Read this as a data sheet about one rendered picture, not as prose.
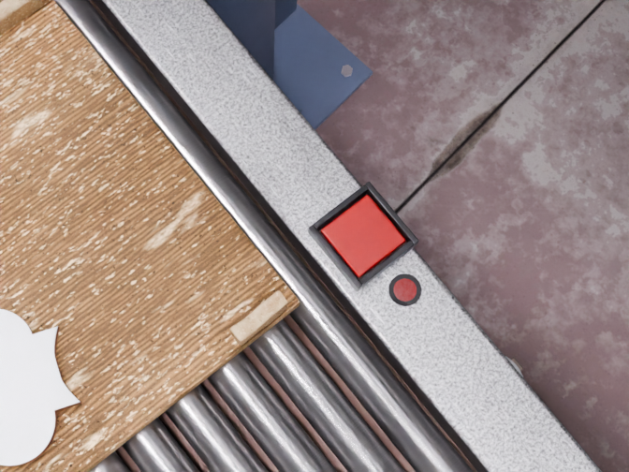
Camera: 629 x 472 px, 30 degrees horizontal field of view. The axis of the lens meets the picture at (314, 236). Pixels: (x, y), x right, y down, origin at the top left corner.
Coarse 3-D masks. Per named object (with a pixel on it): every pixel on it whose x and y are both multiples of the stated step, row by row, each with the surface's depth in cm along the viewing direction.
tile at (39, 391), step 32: (0, 320) 107; (0, 352) 107; (32, 352) 107; (0, 384) 106; (32, 384) 106; (64, 384) 106; (0, 416) 105; (32, 416) 105; (0, 448) 104; (32, 448) 104
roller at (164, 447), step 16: (144, 432) 108; (160, 432) 109; (128, 448) 108; (144, 448) 108; (160, 448) 108; (176, 448) 109; (144, 464) 108; (160, 464) 107; (176, 464) 107; (192, 464) 109
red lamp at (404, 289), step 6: (396, 282) 113; (402, 282) 113; (408, 282) 113; (396, 288) 113; (402, 288) 113; (408, 288) 113; (414, 288) 113; (396, 294) 113; (402, 294) 113; (408, 294) 113; (414, 294) 113; (402, 300) 113; (408, 300) 113
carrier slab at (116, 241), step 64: (0, 64) 115; (64, 64) 115; (0, 128) 113; (64, 128) 113; (128, 128) 114; (0, 192) 111; (64, 192) 112; (128, 192) 112; (192, 192) 112; (0, 256) 110; (64, 256) 110; (128, 256) 110; (192, 256) 111; (256, 256) 111; (64, 320) 109; (128, 320) 109; (192, 320) 109; (128, 384) 107; (192, 384) 108; (64, 448) 106
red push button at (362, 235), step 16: (352, 208) 113; (368, 208) 113; (336, 224) 113; (352, 224) 113; (368, 224) 113; (384, 224) 113; (336, 240) 112; (352, 240) 112; (368, 240) 113; (384, 240) 113; (400, 240) 113; (352, 256) 112; (368, 256) 112; (384, 256) 112
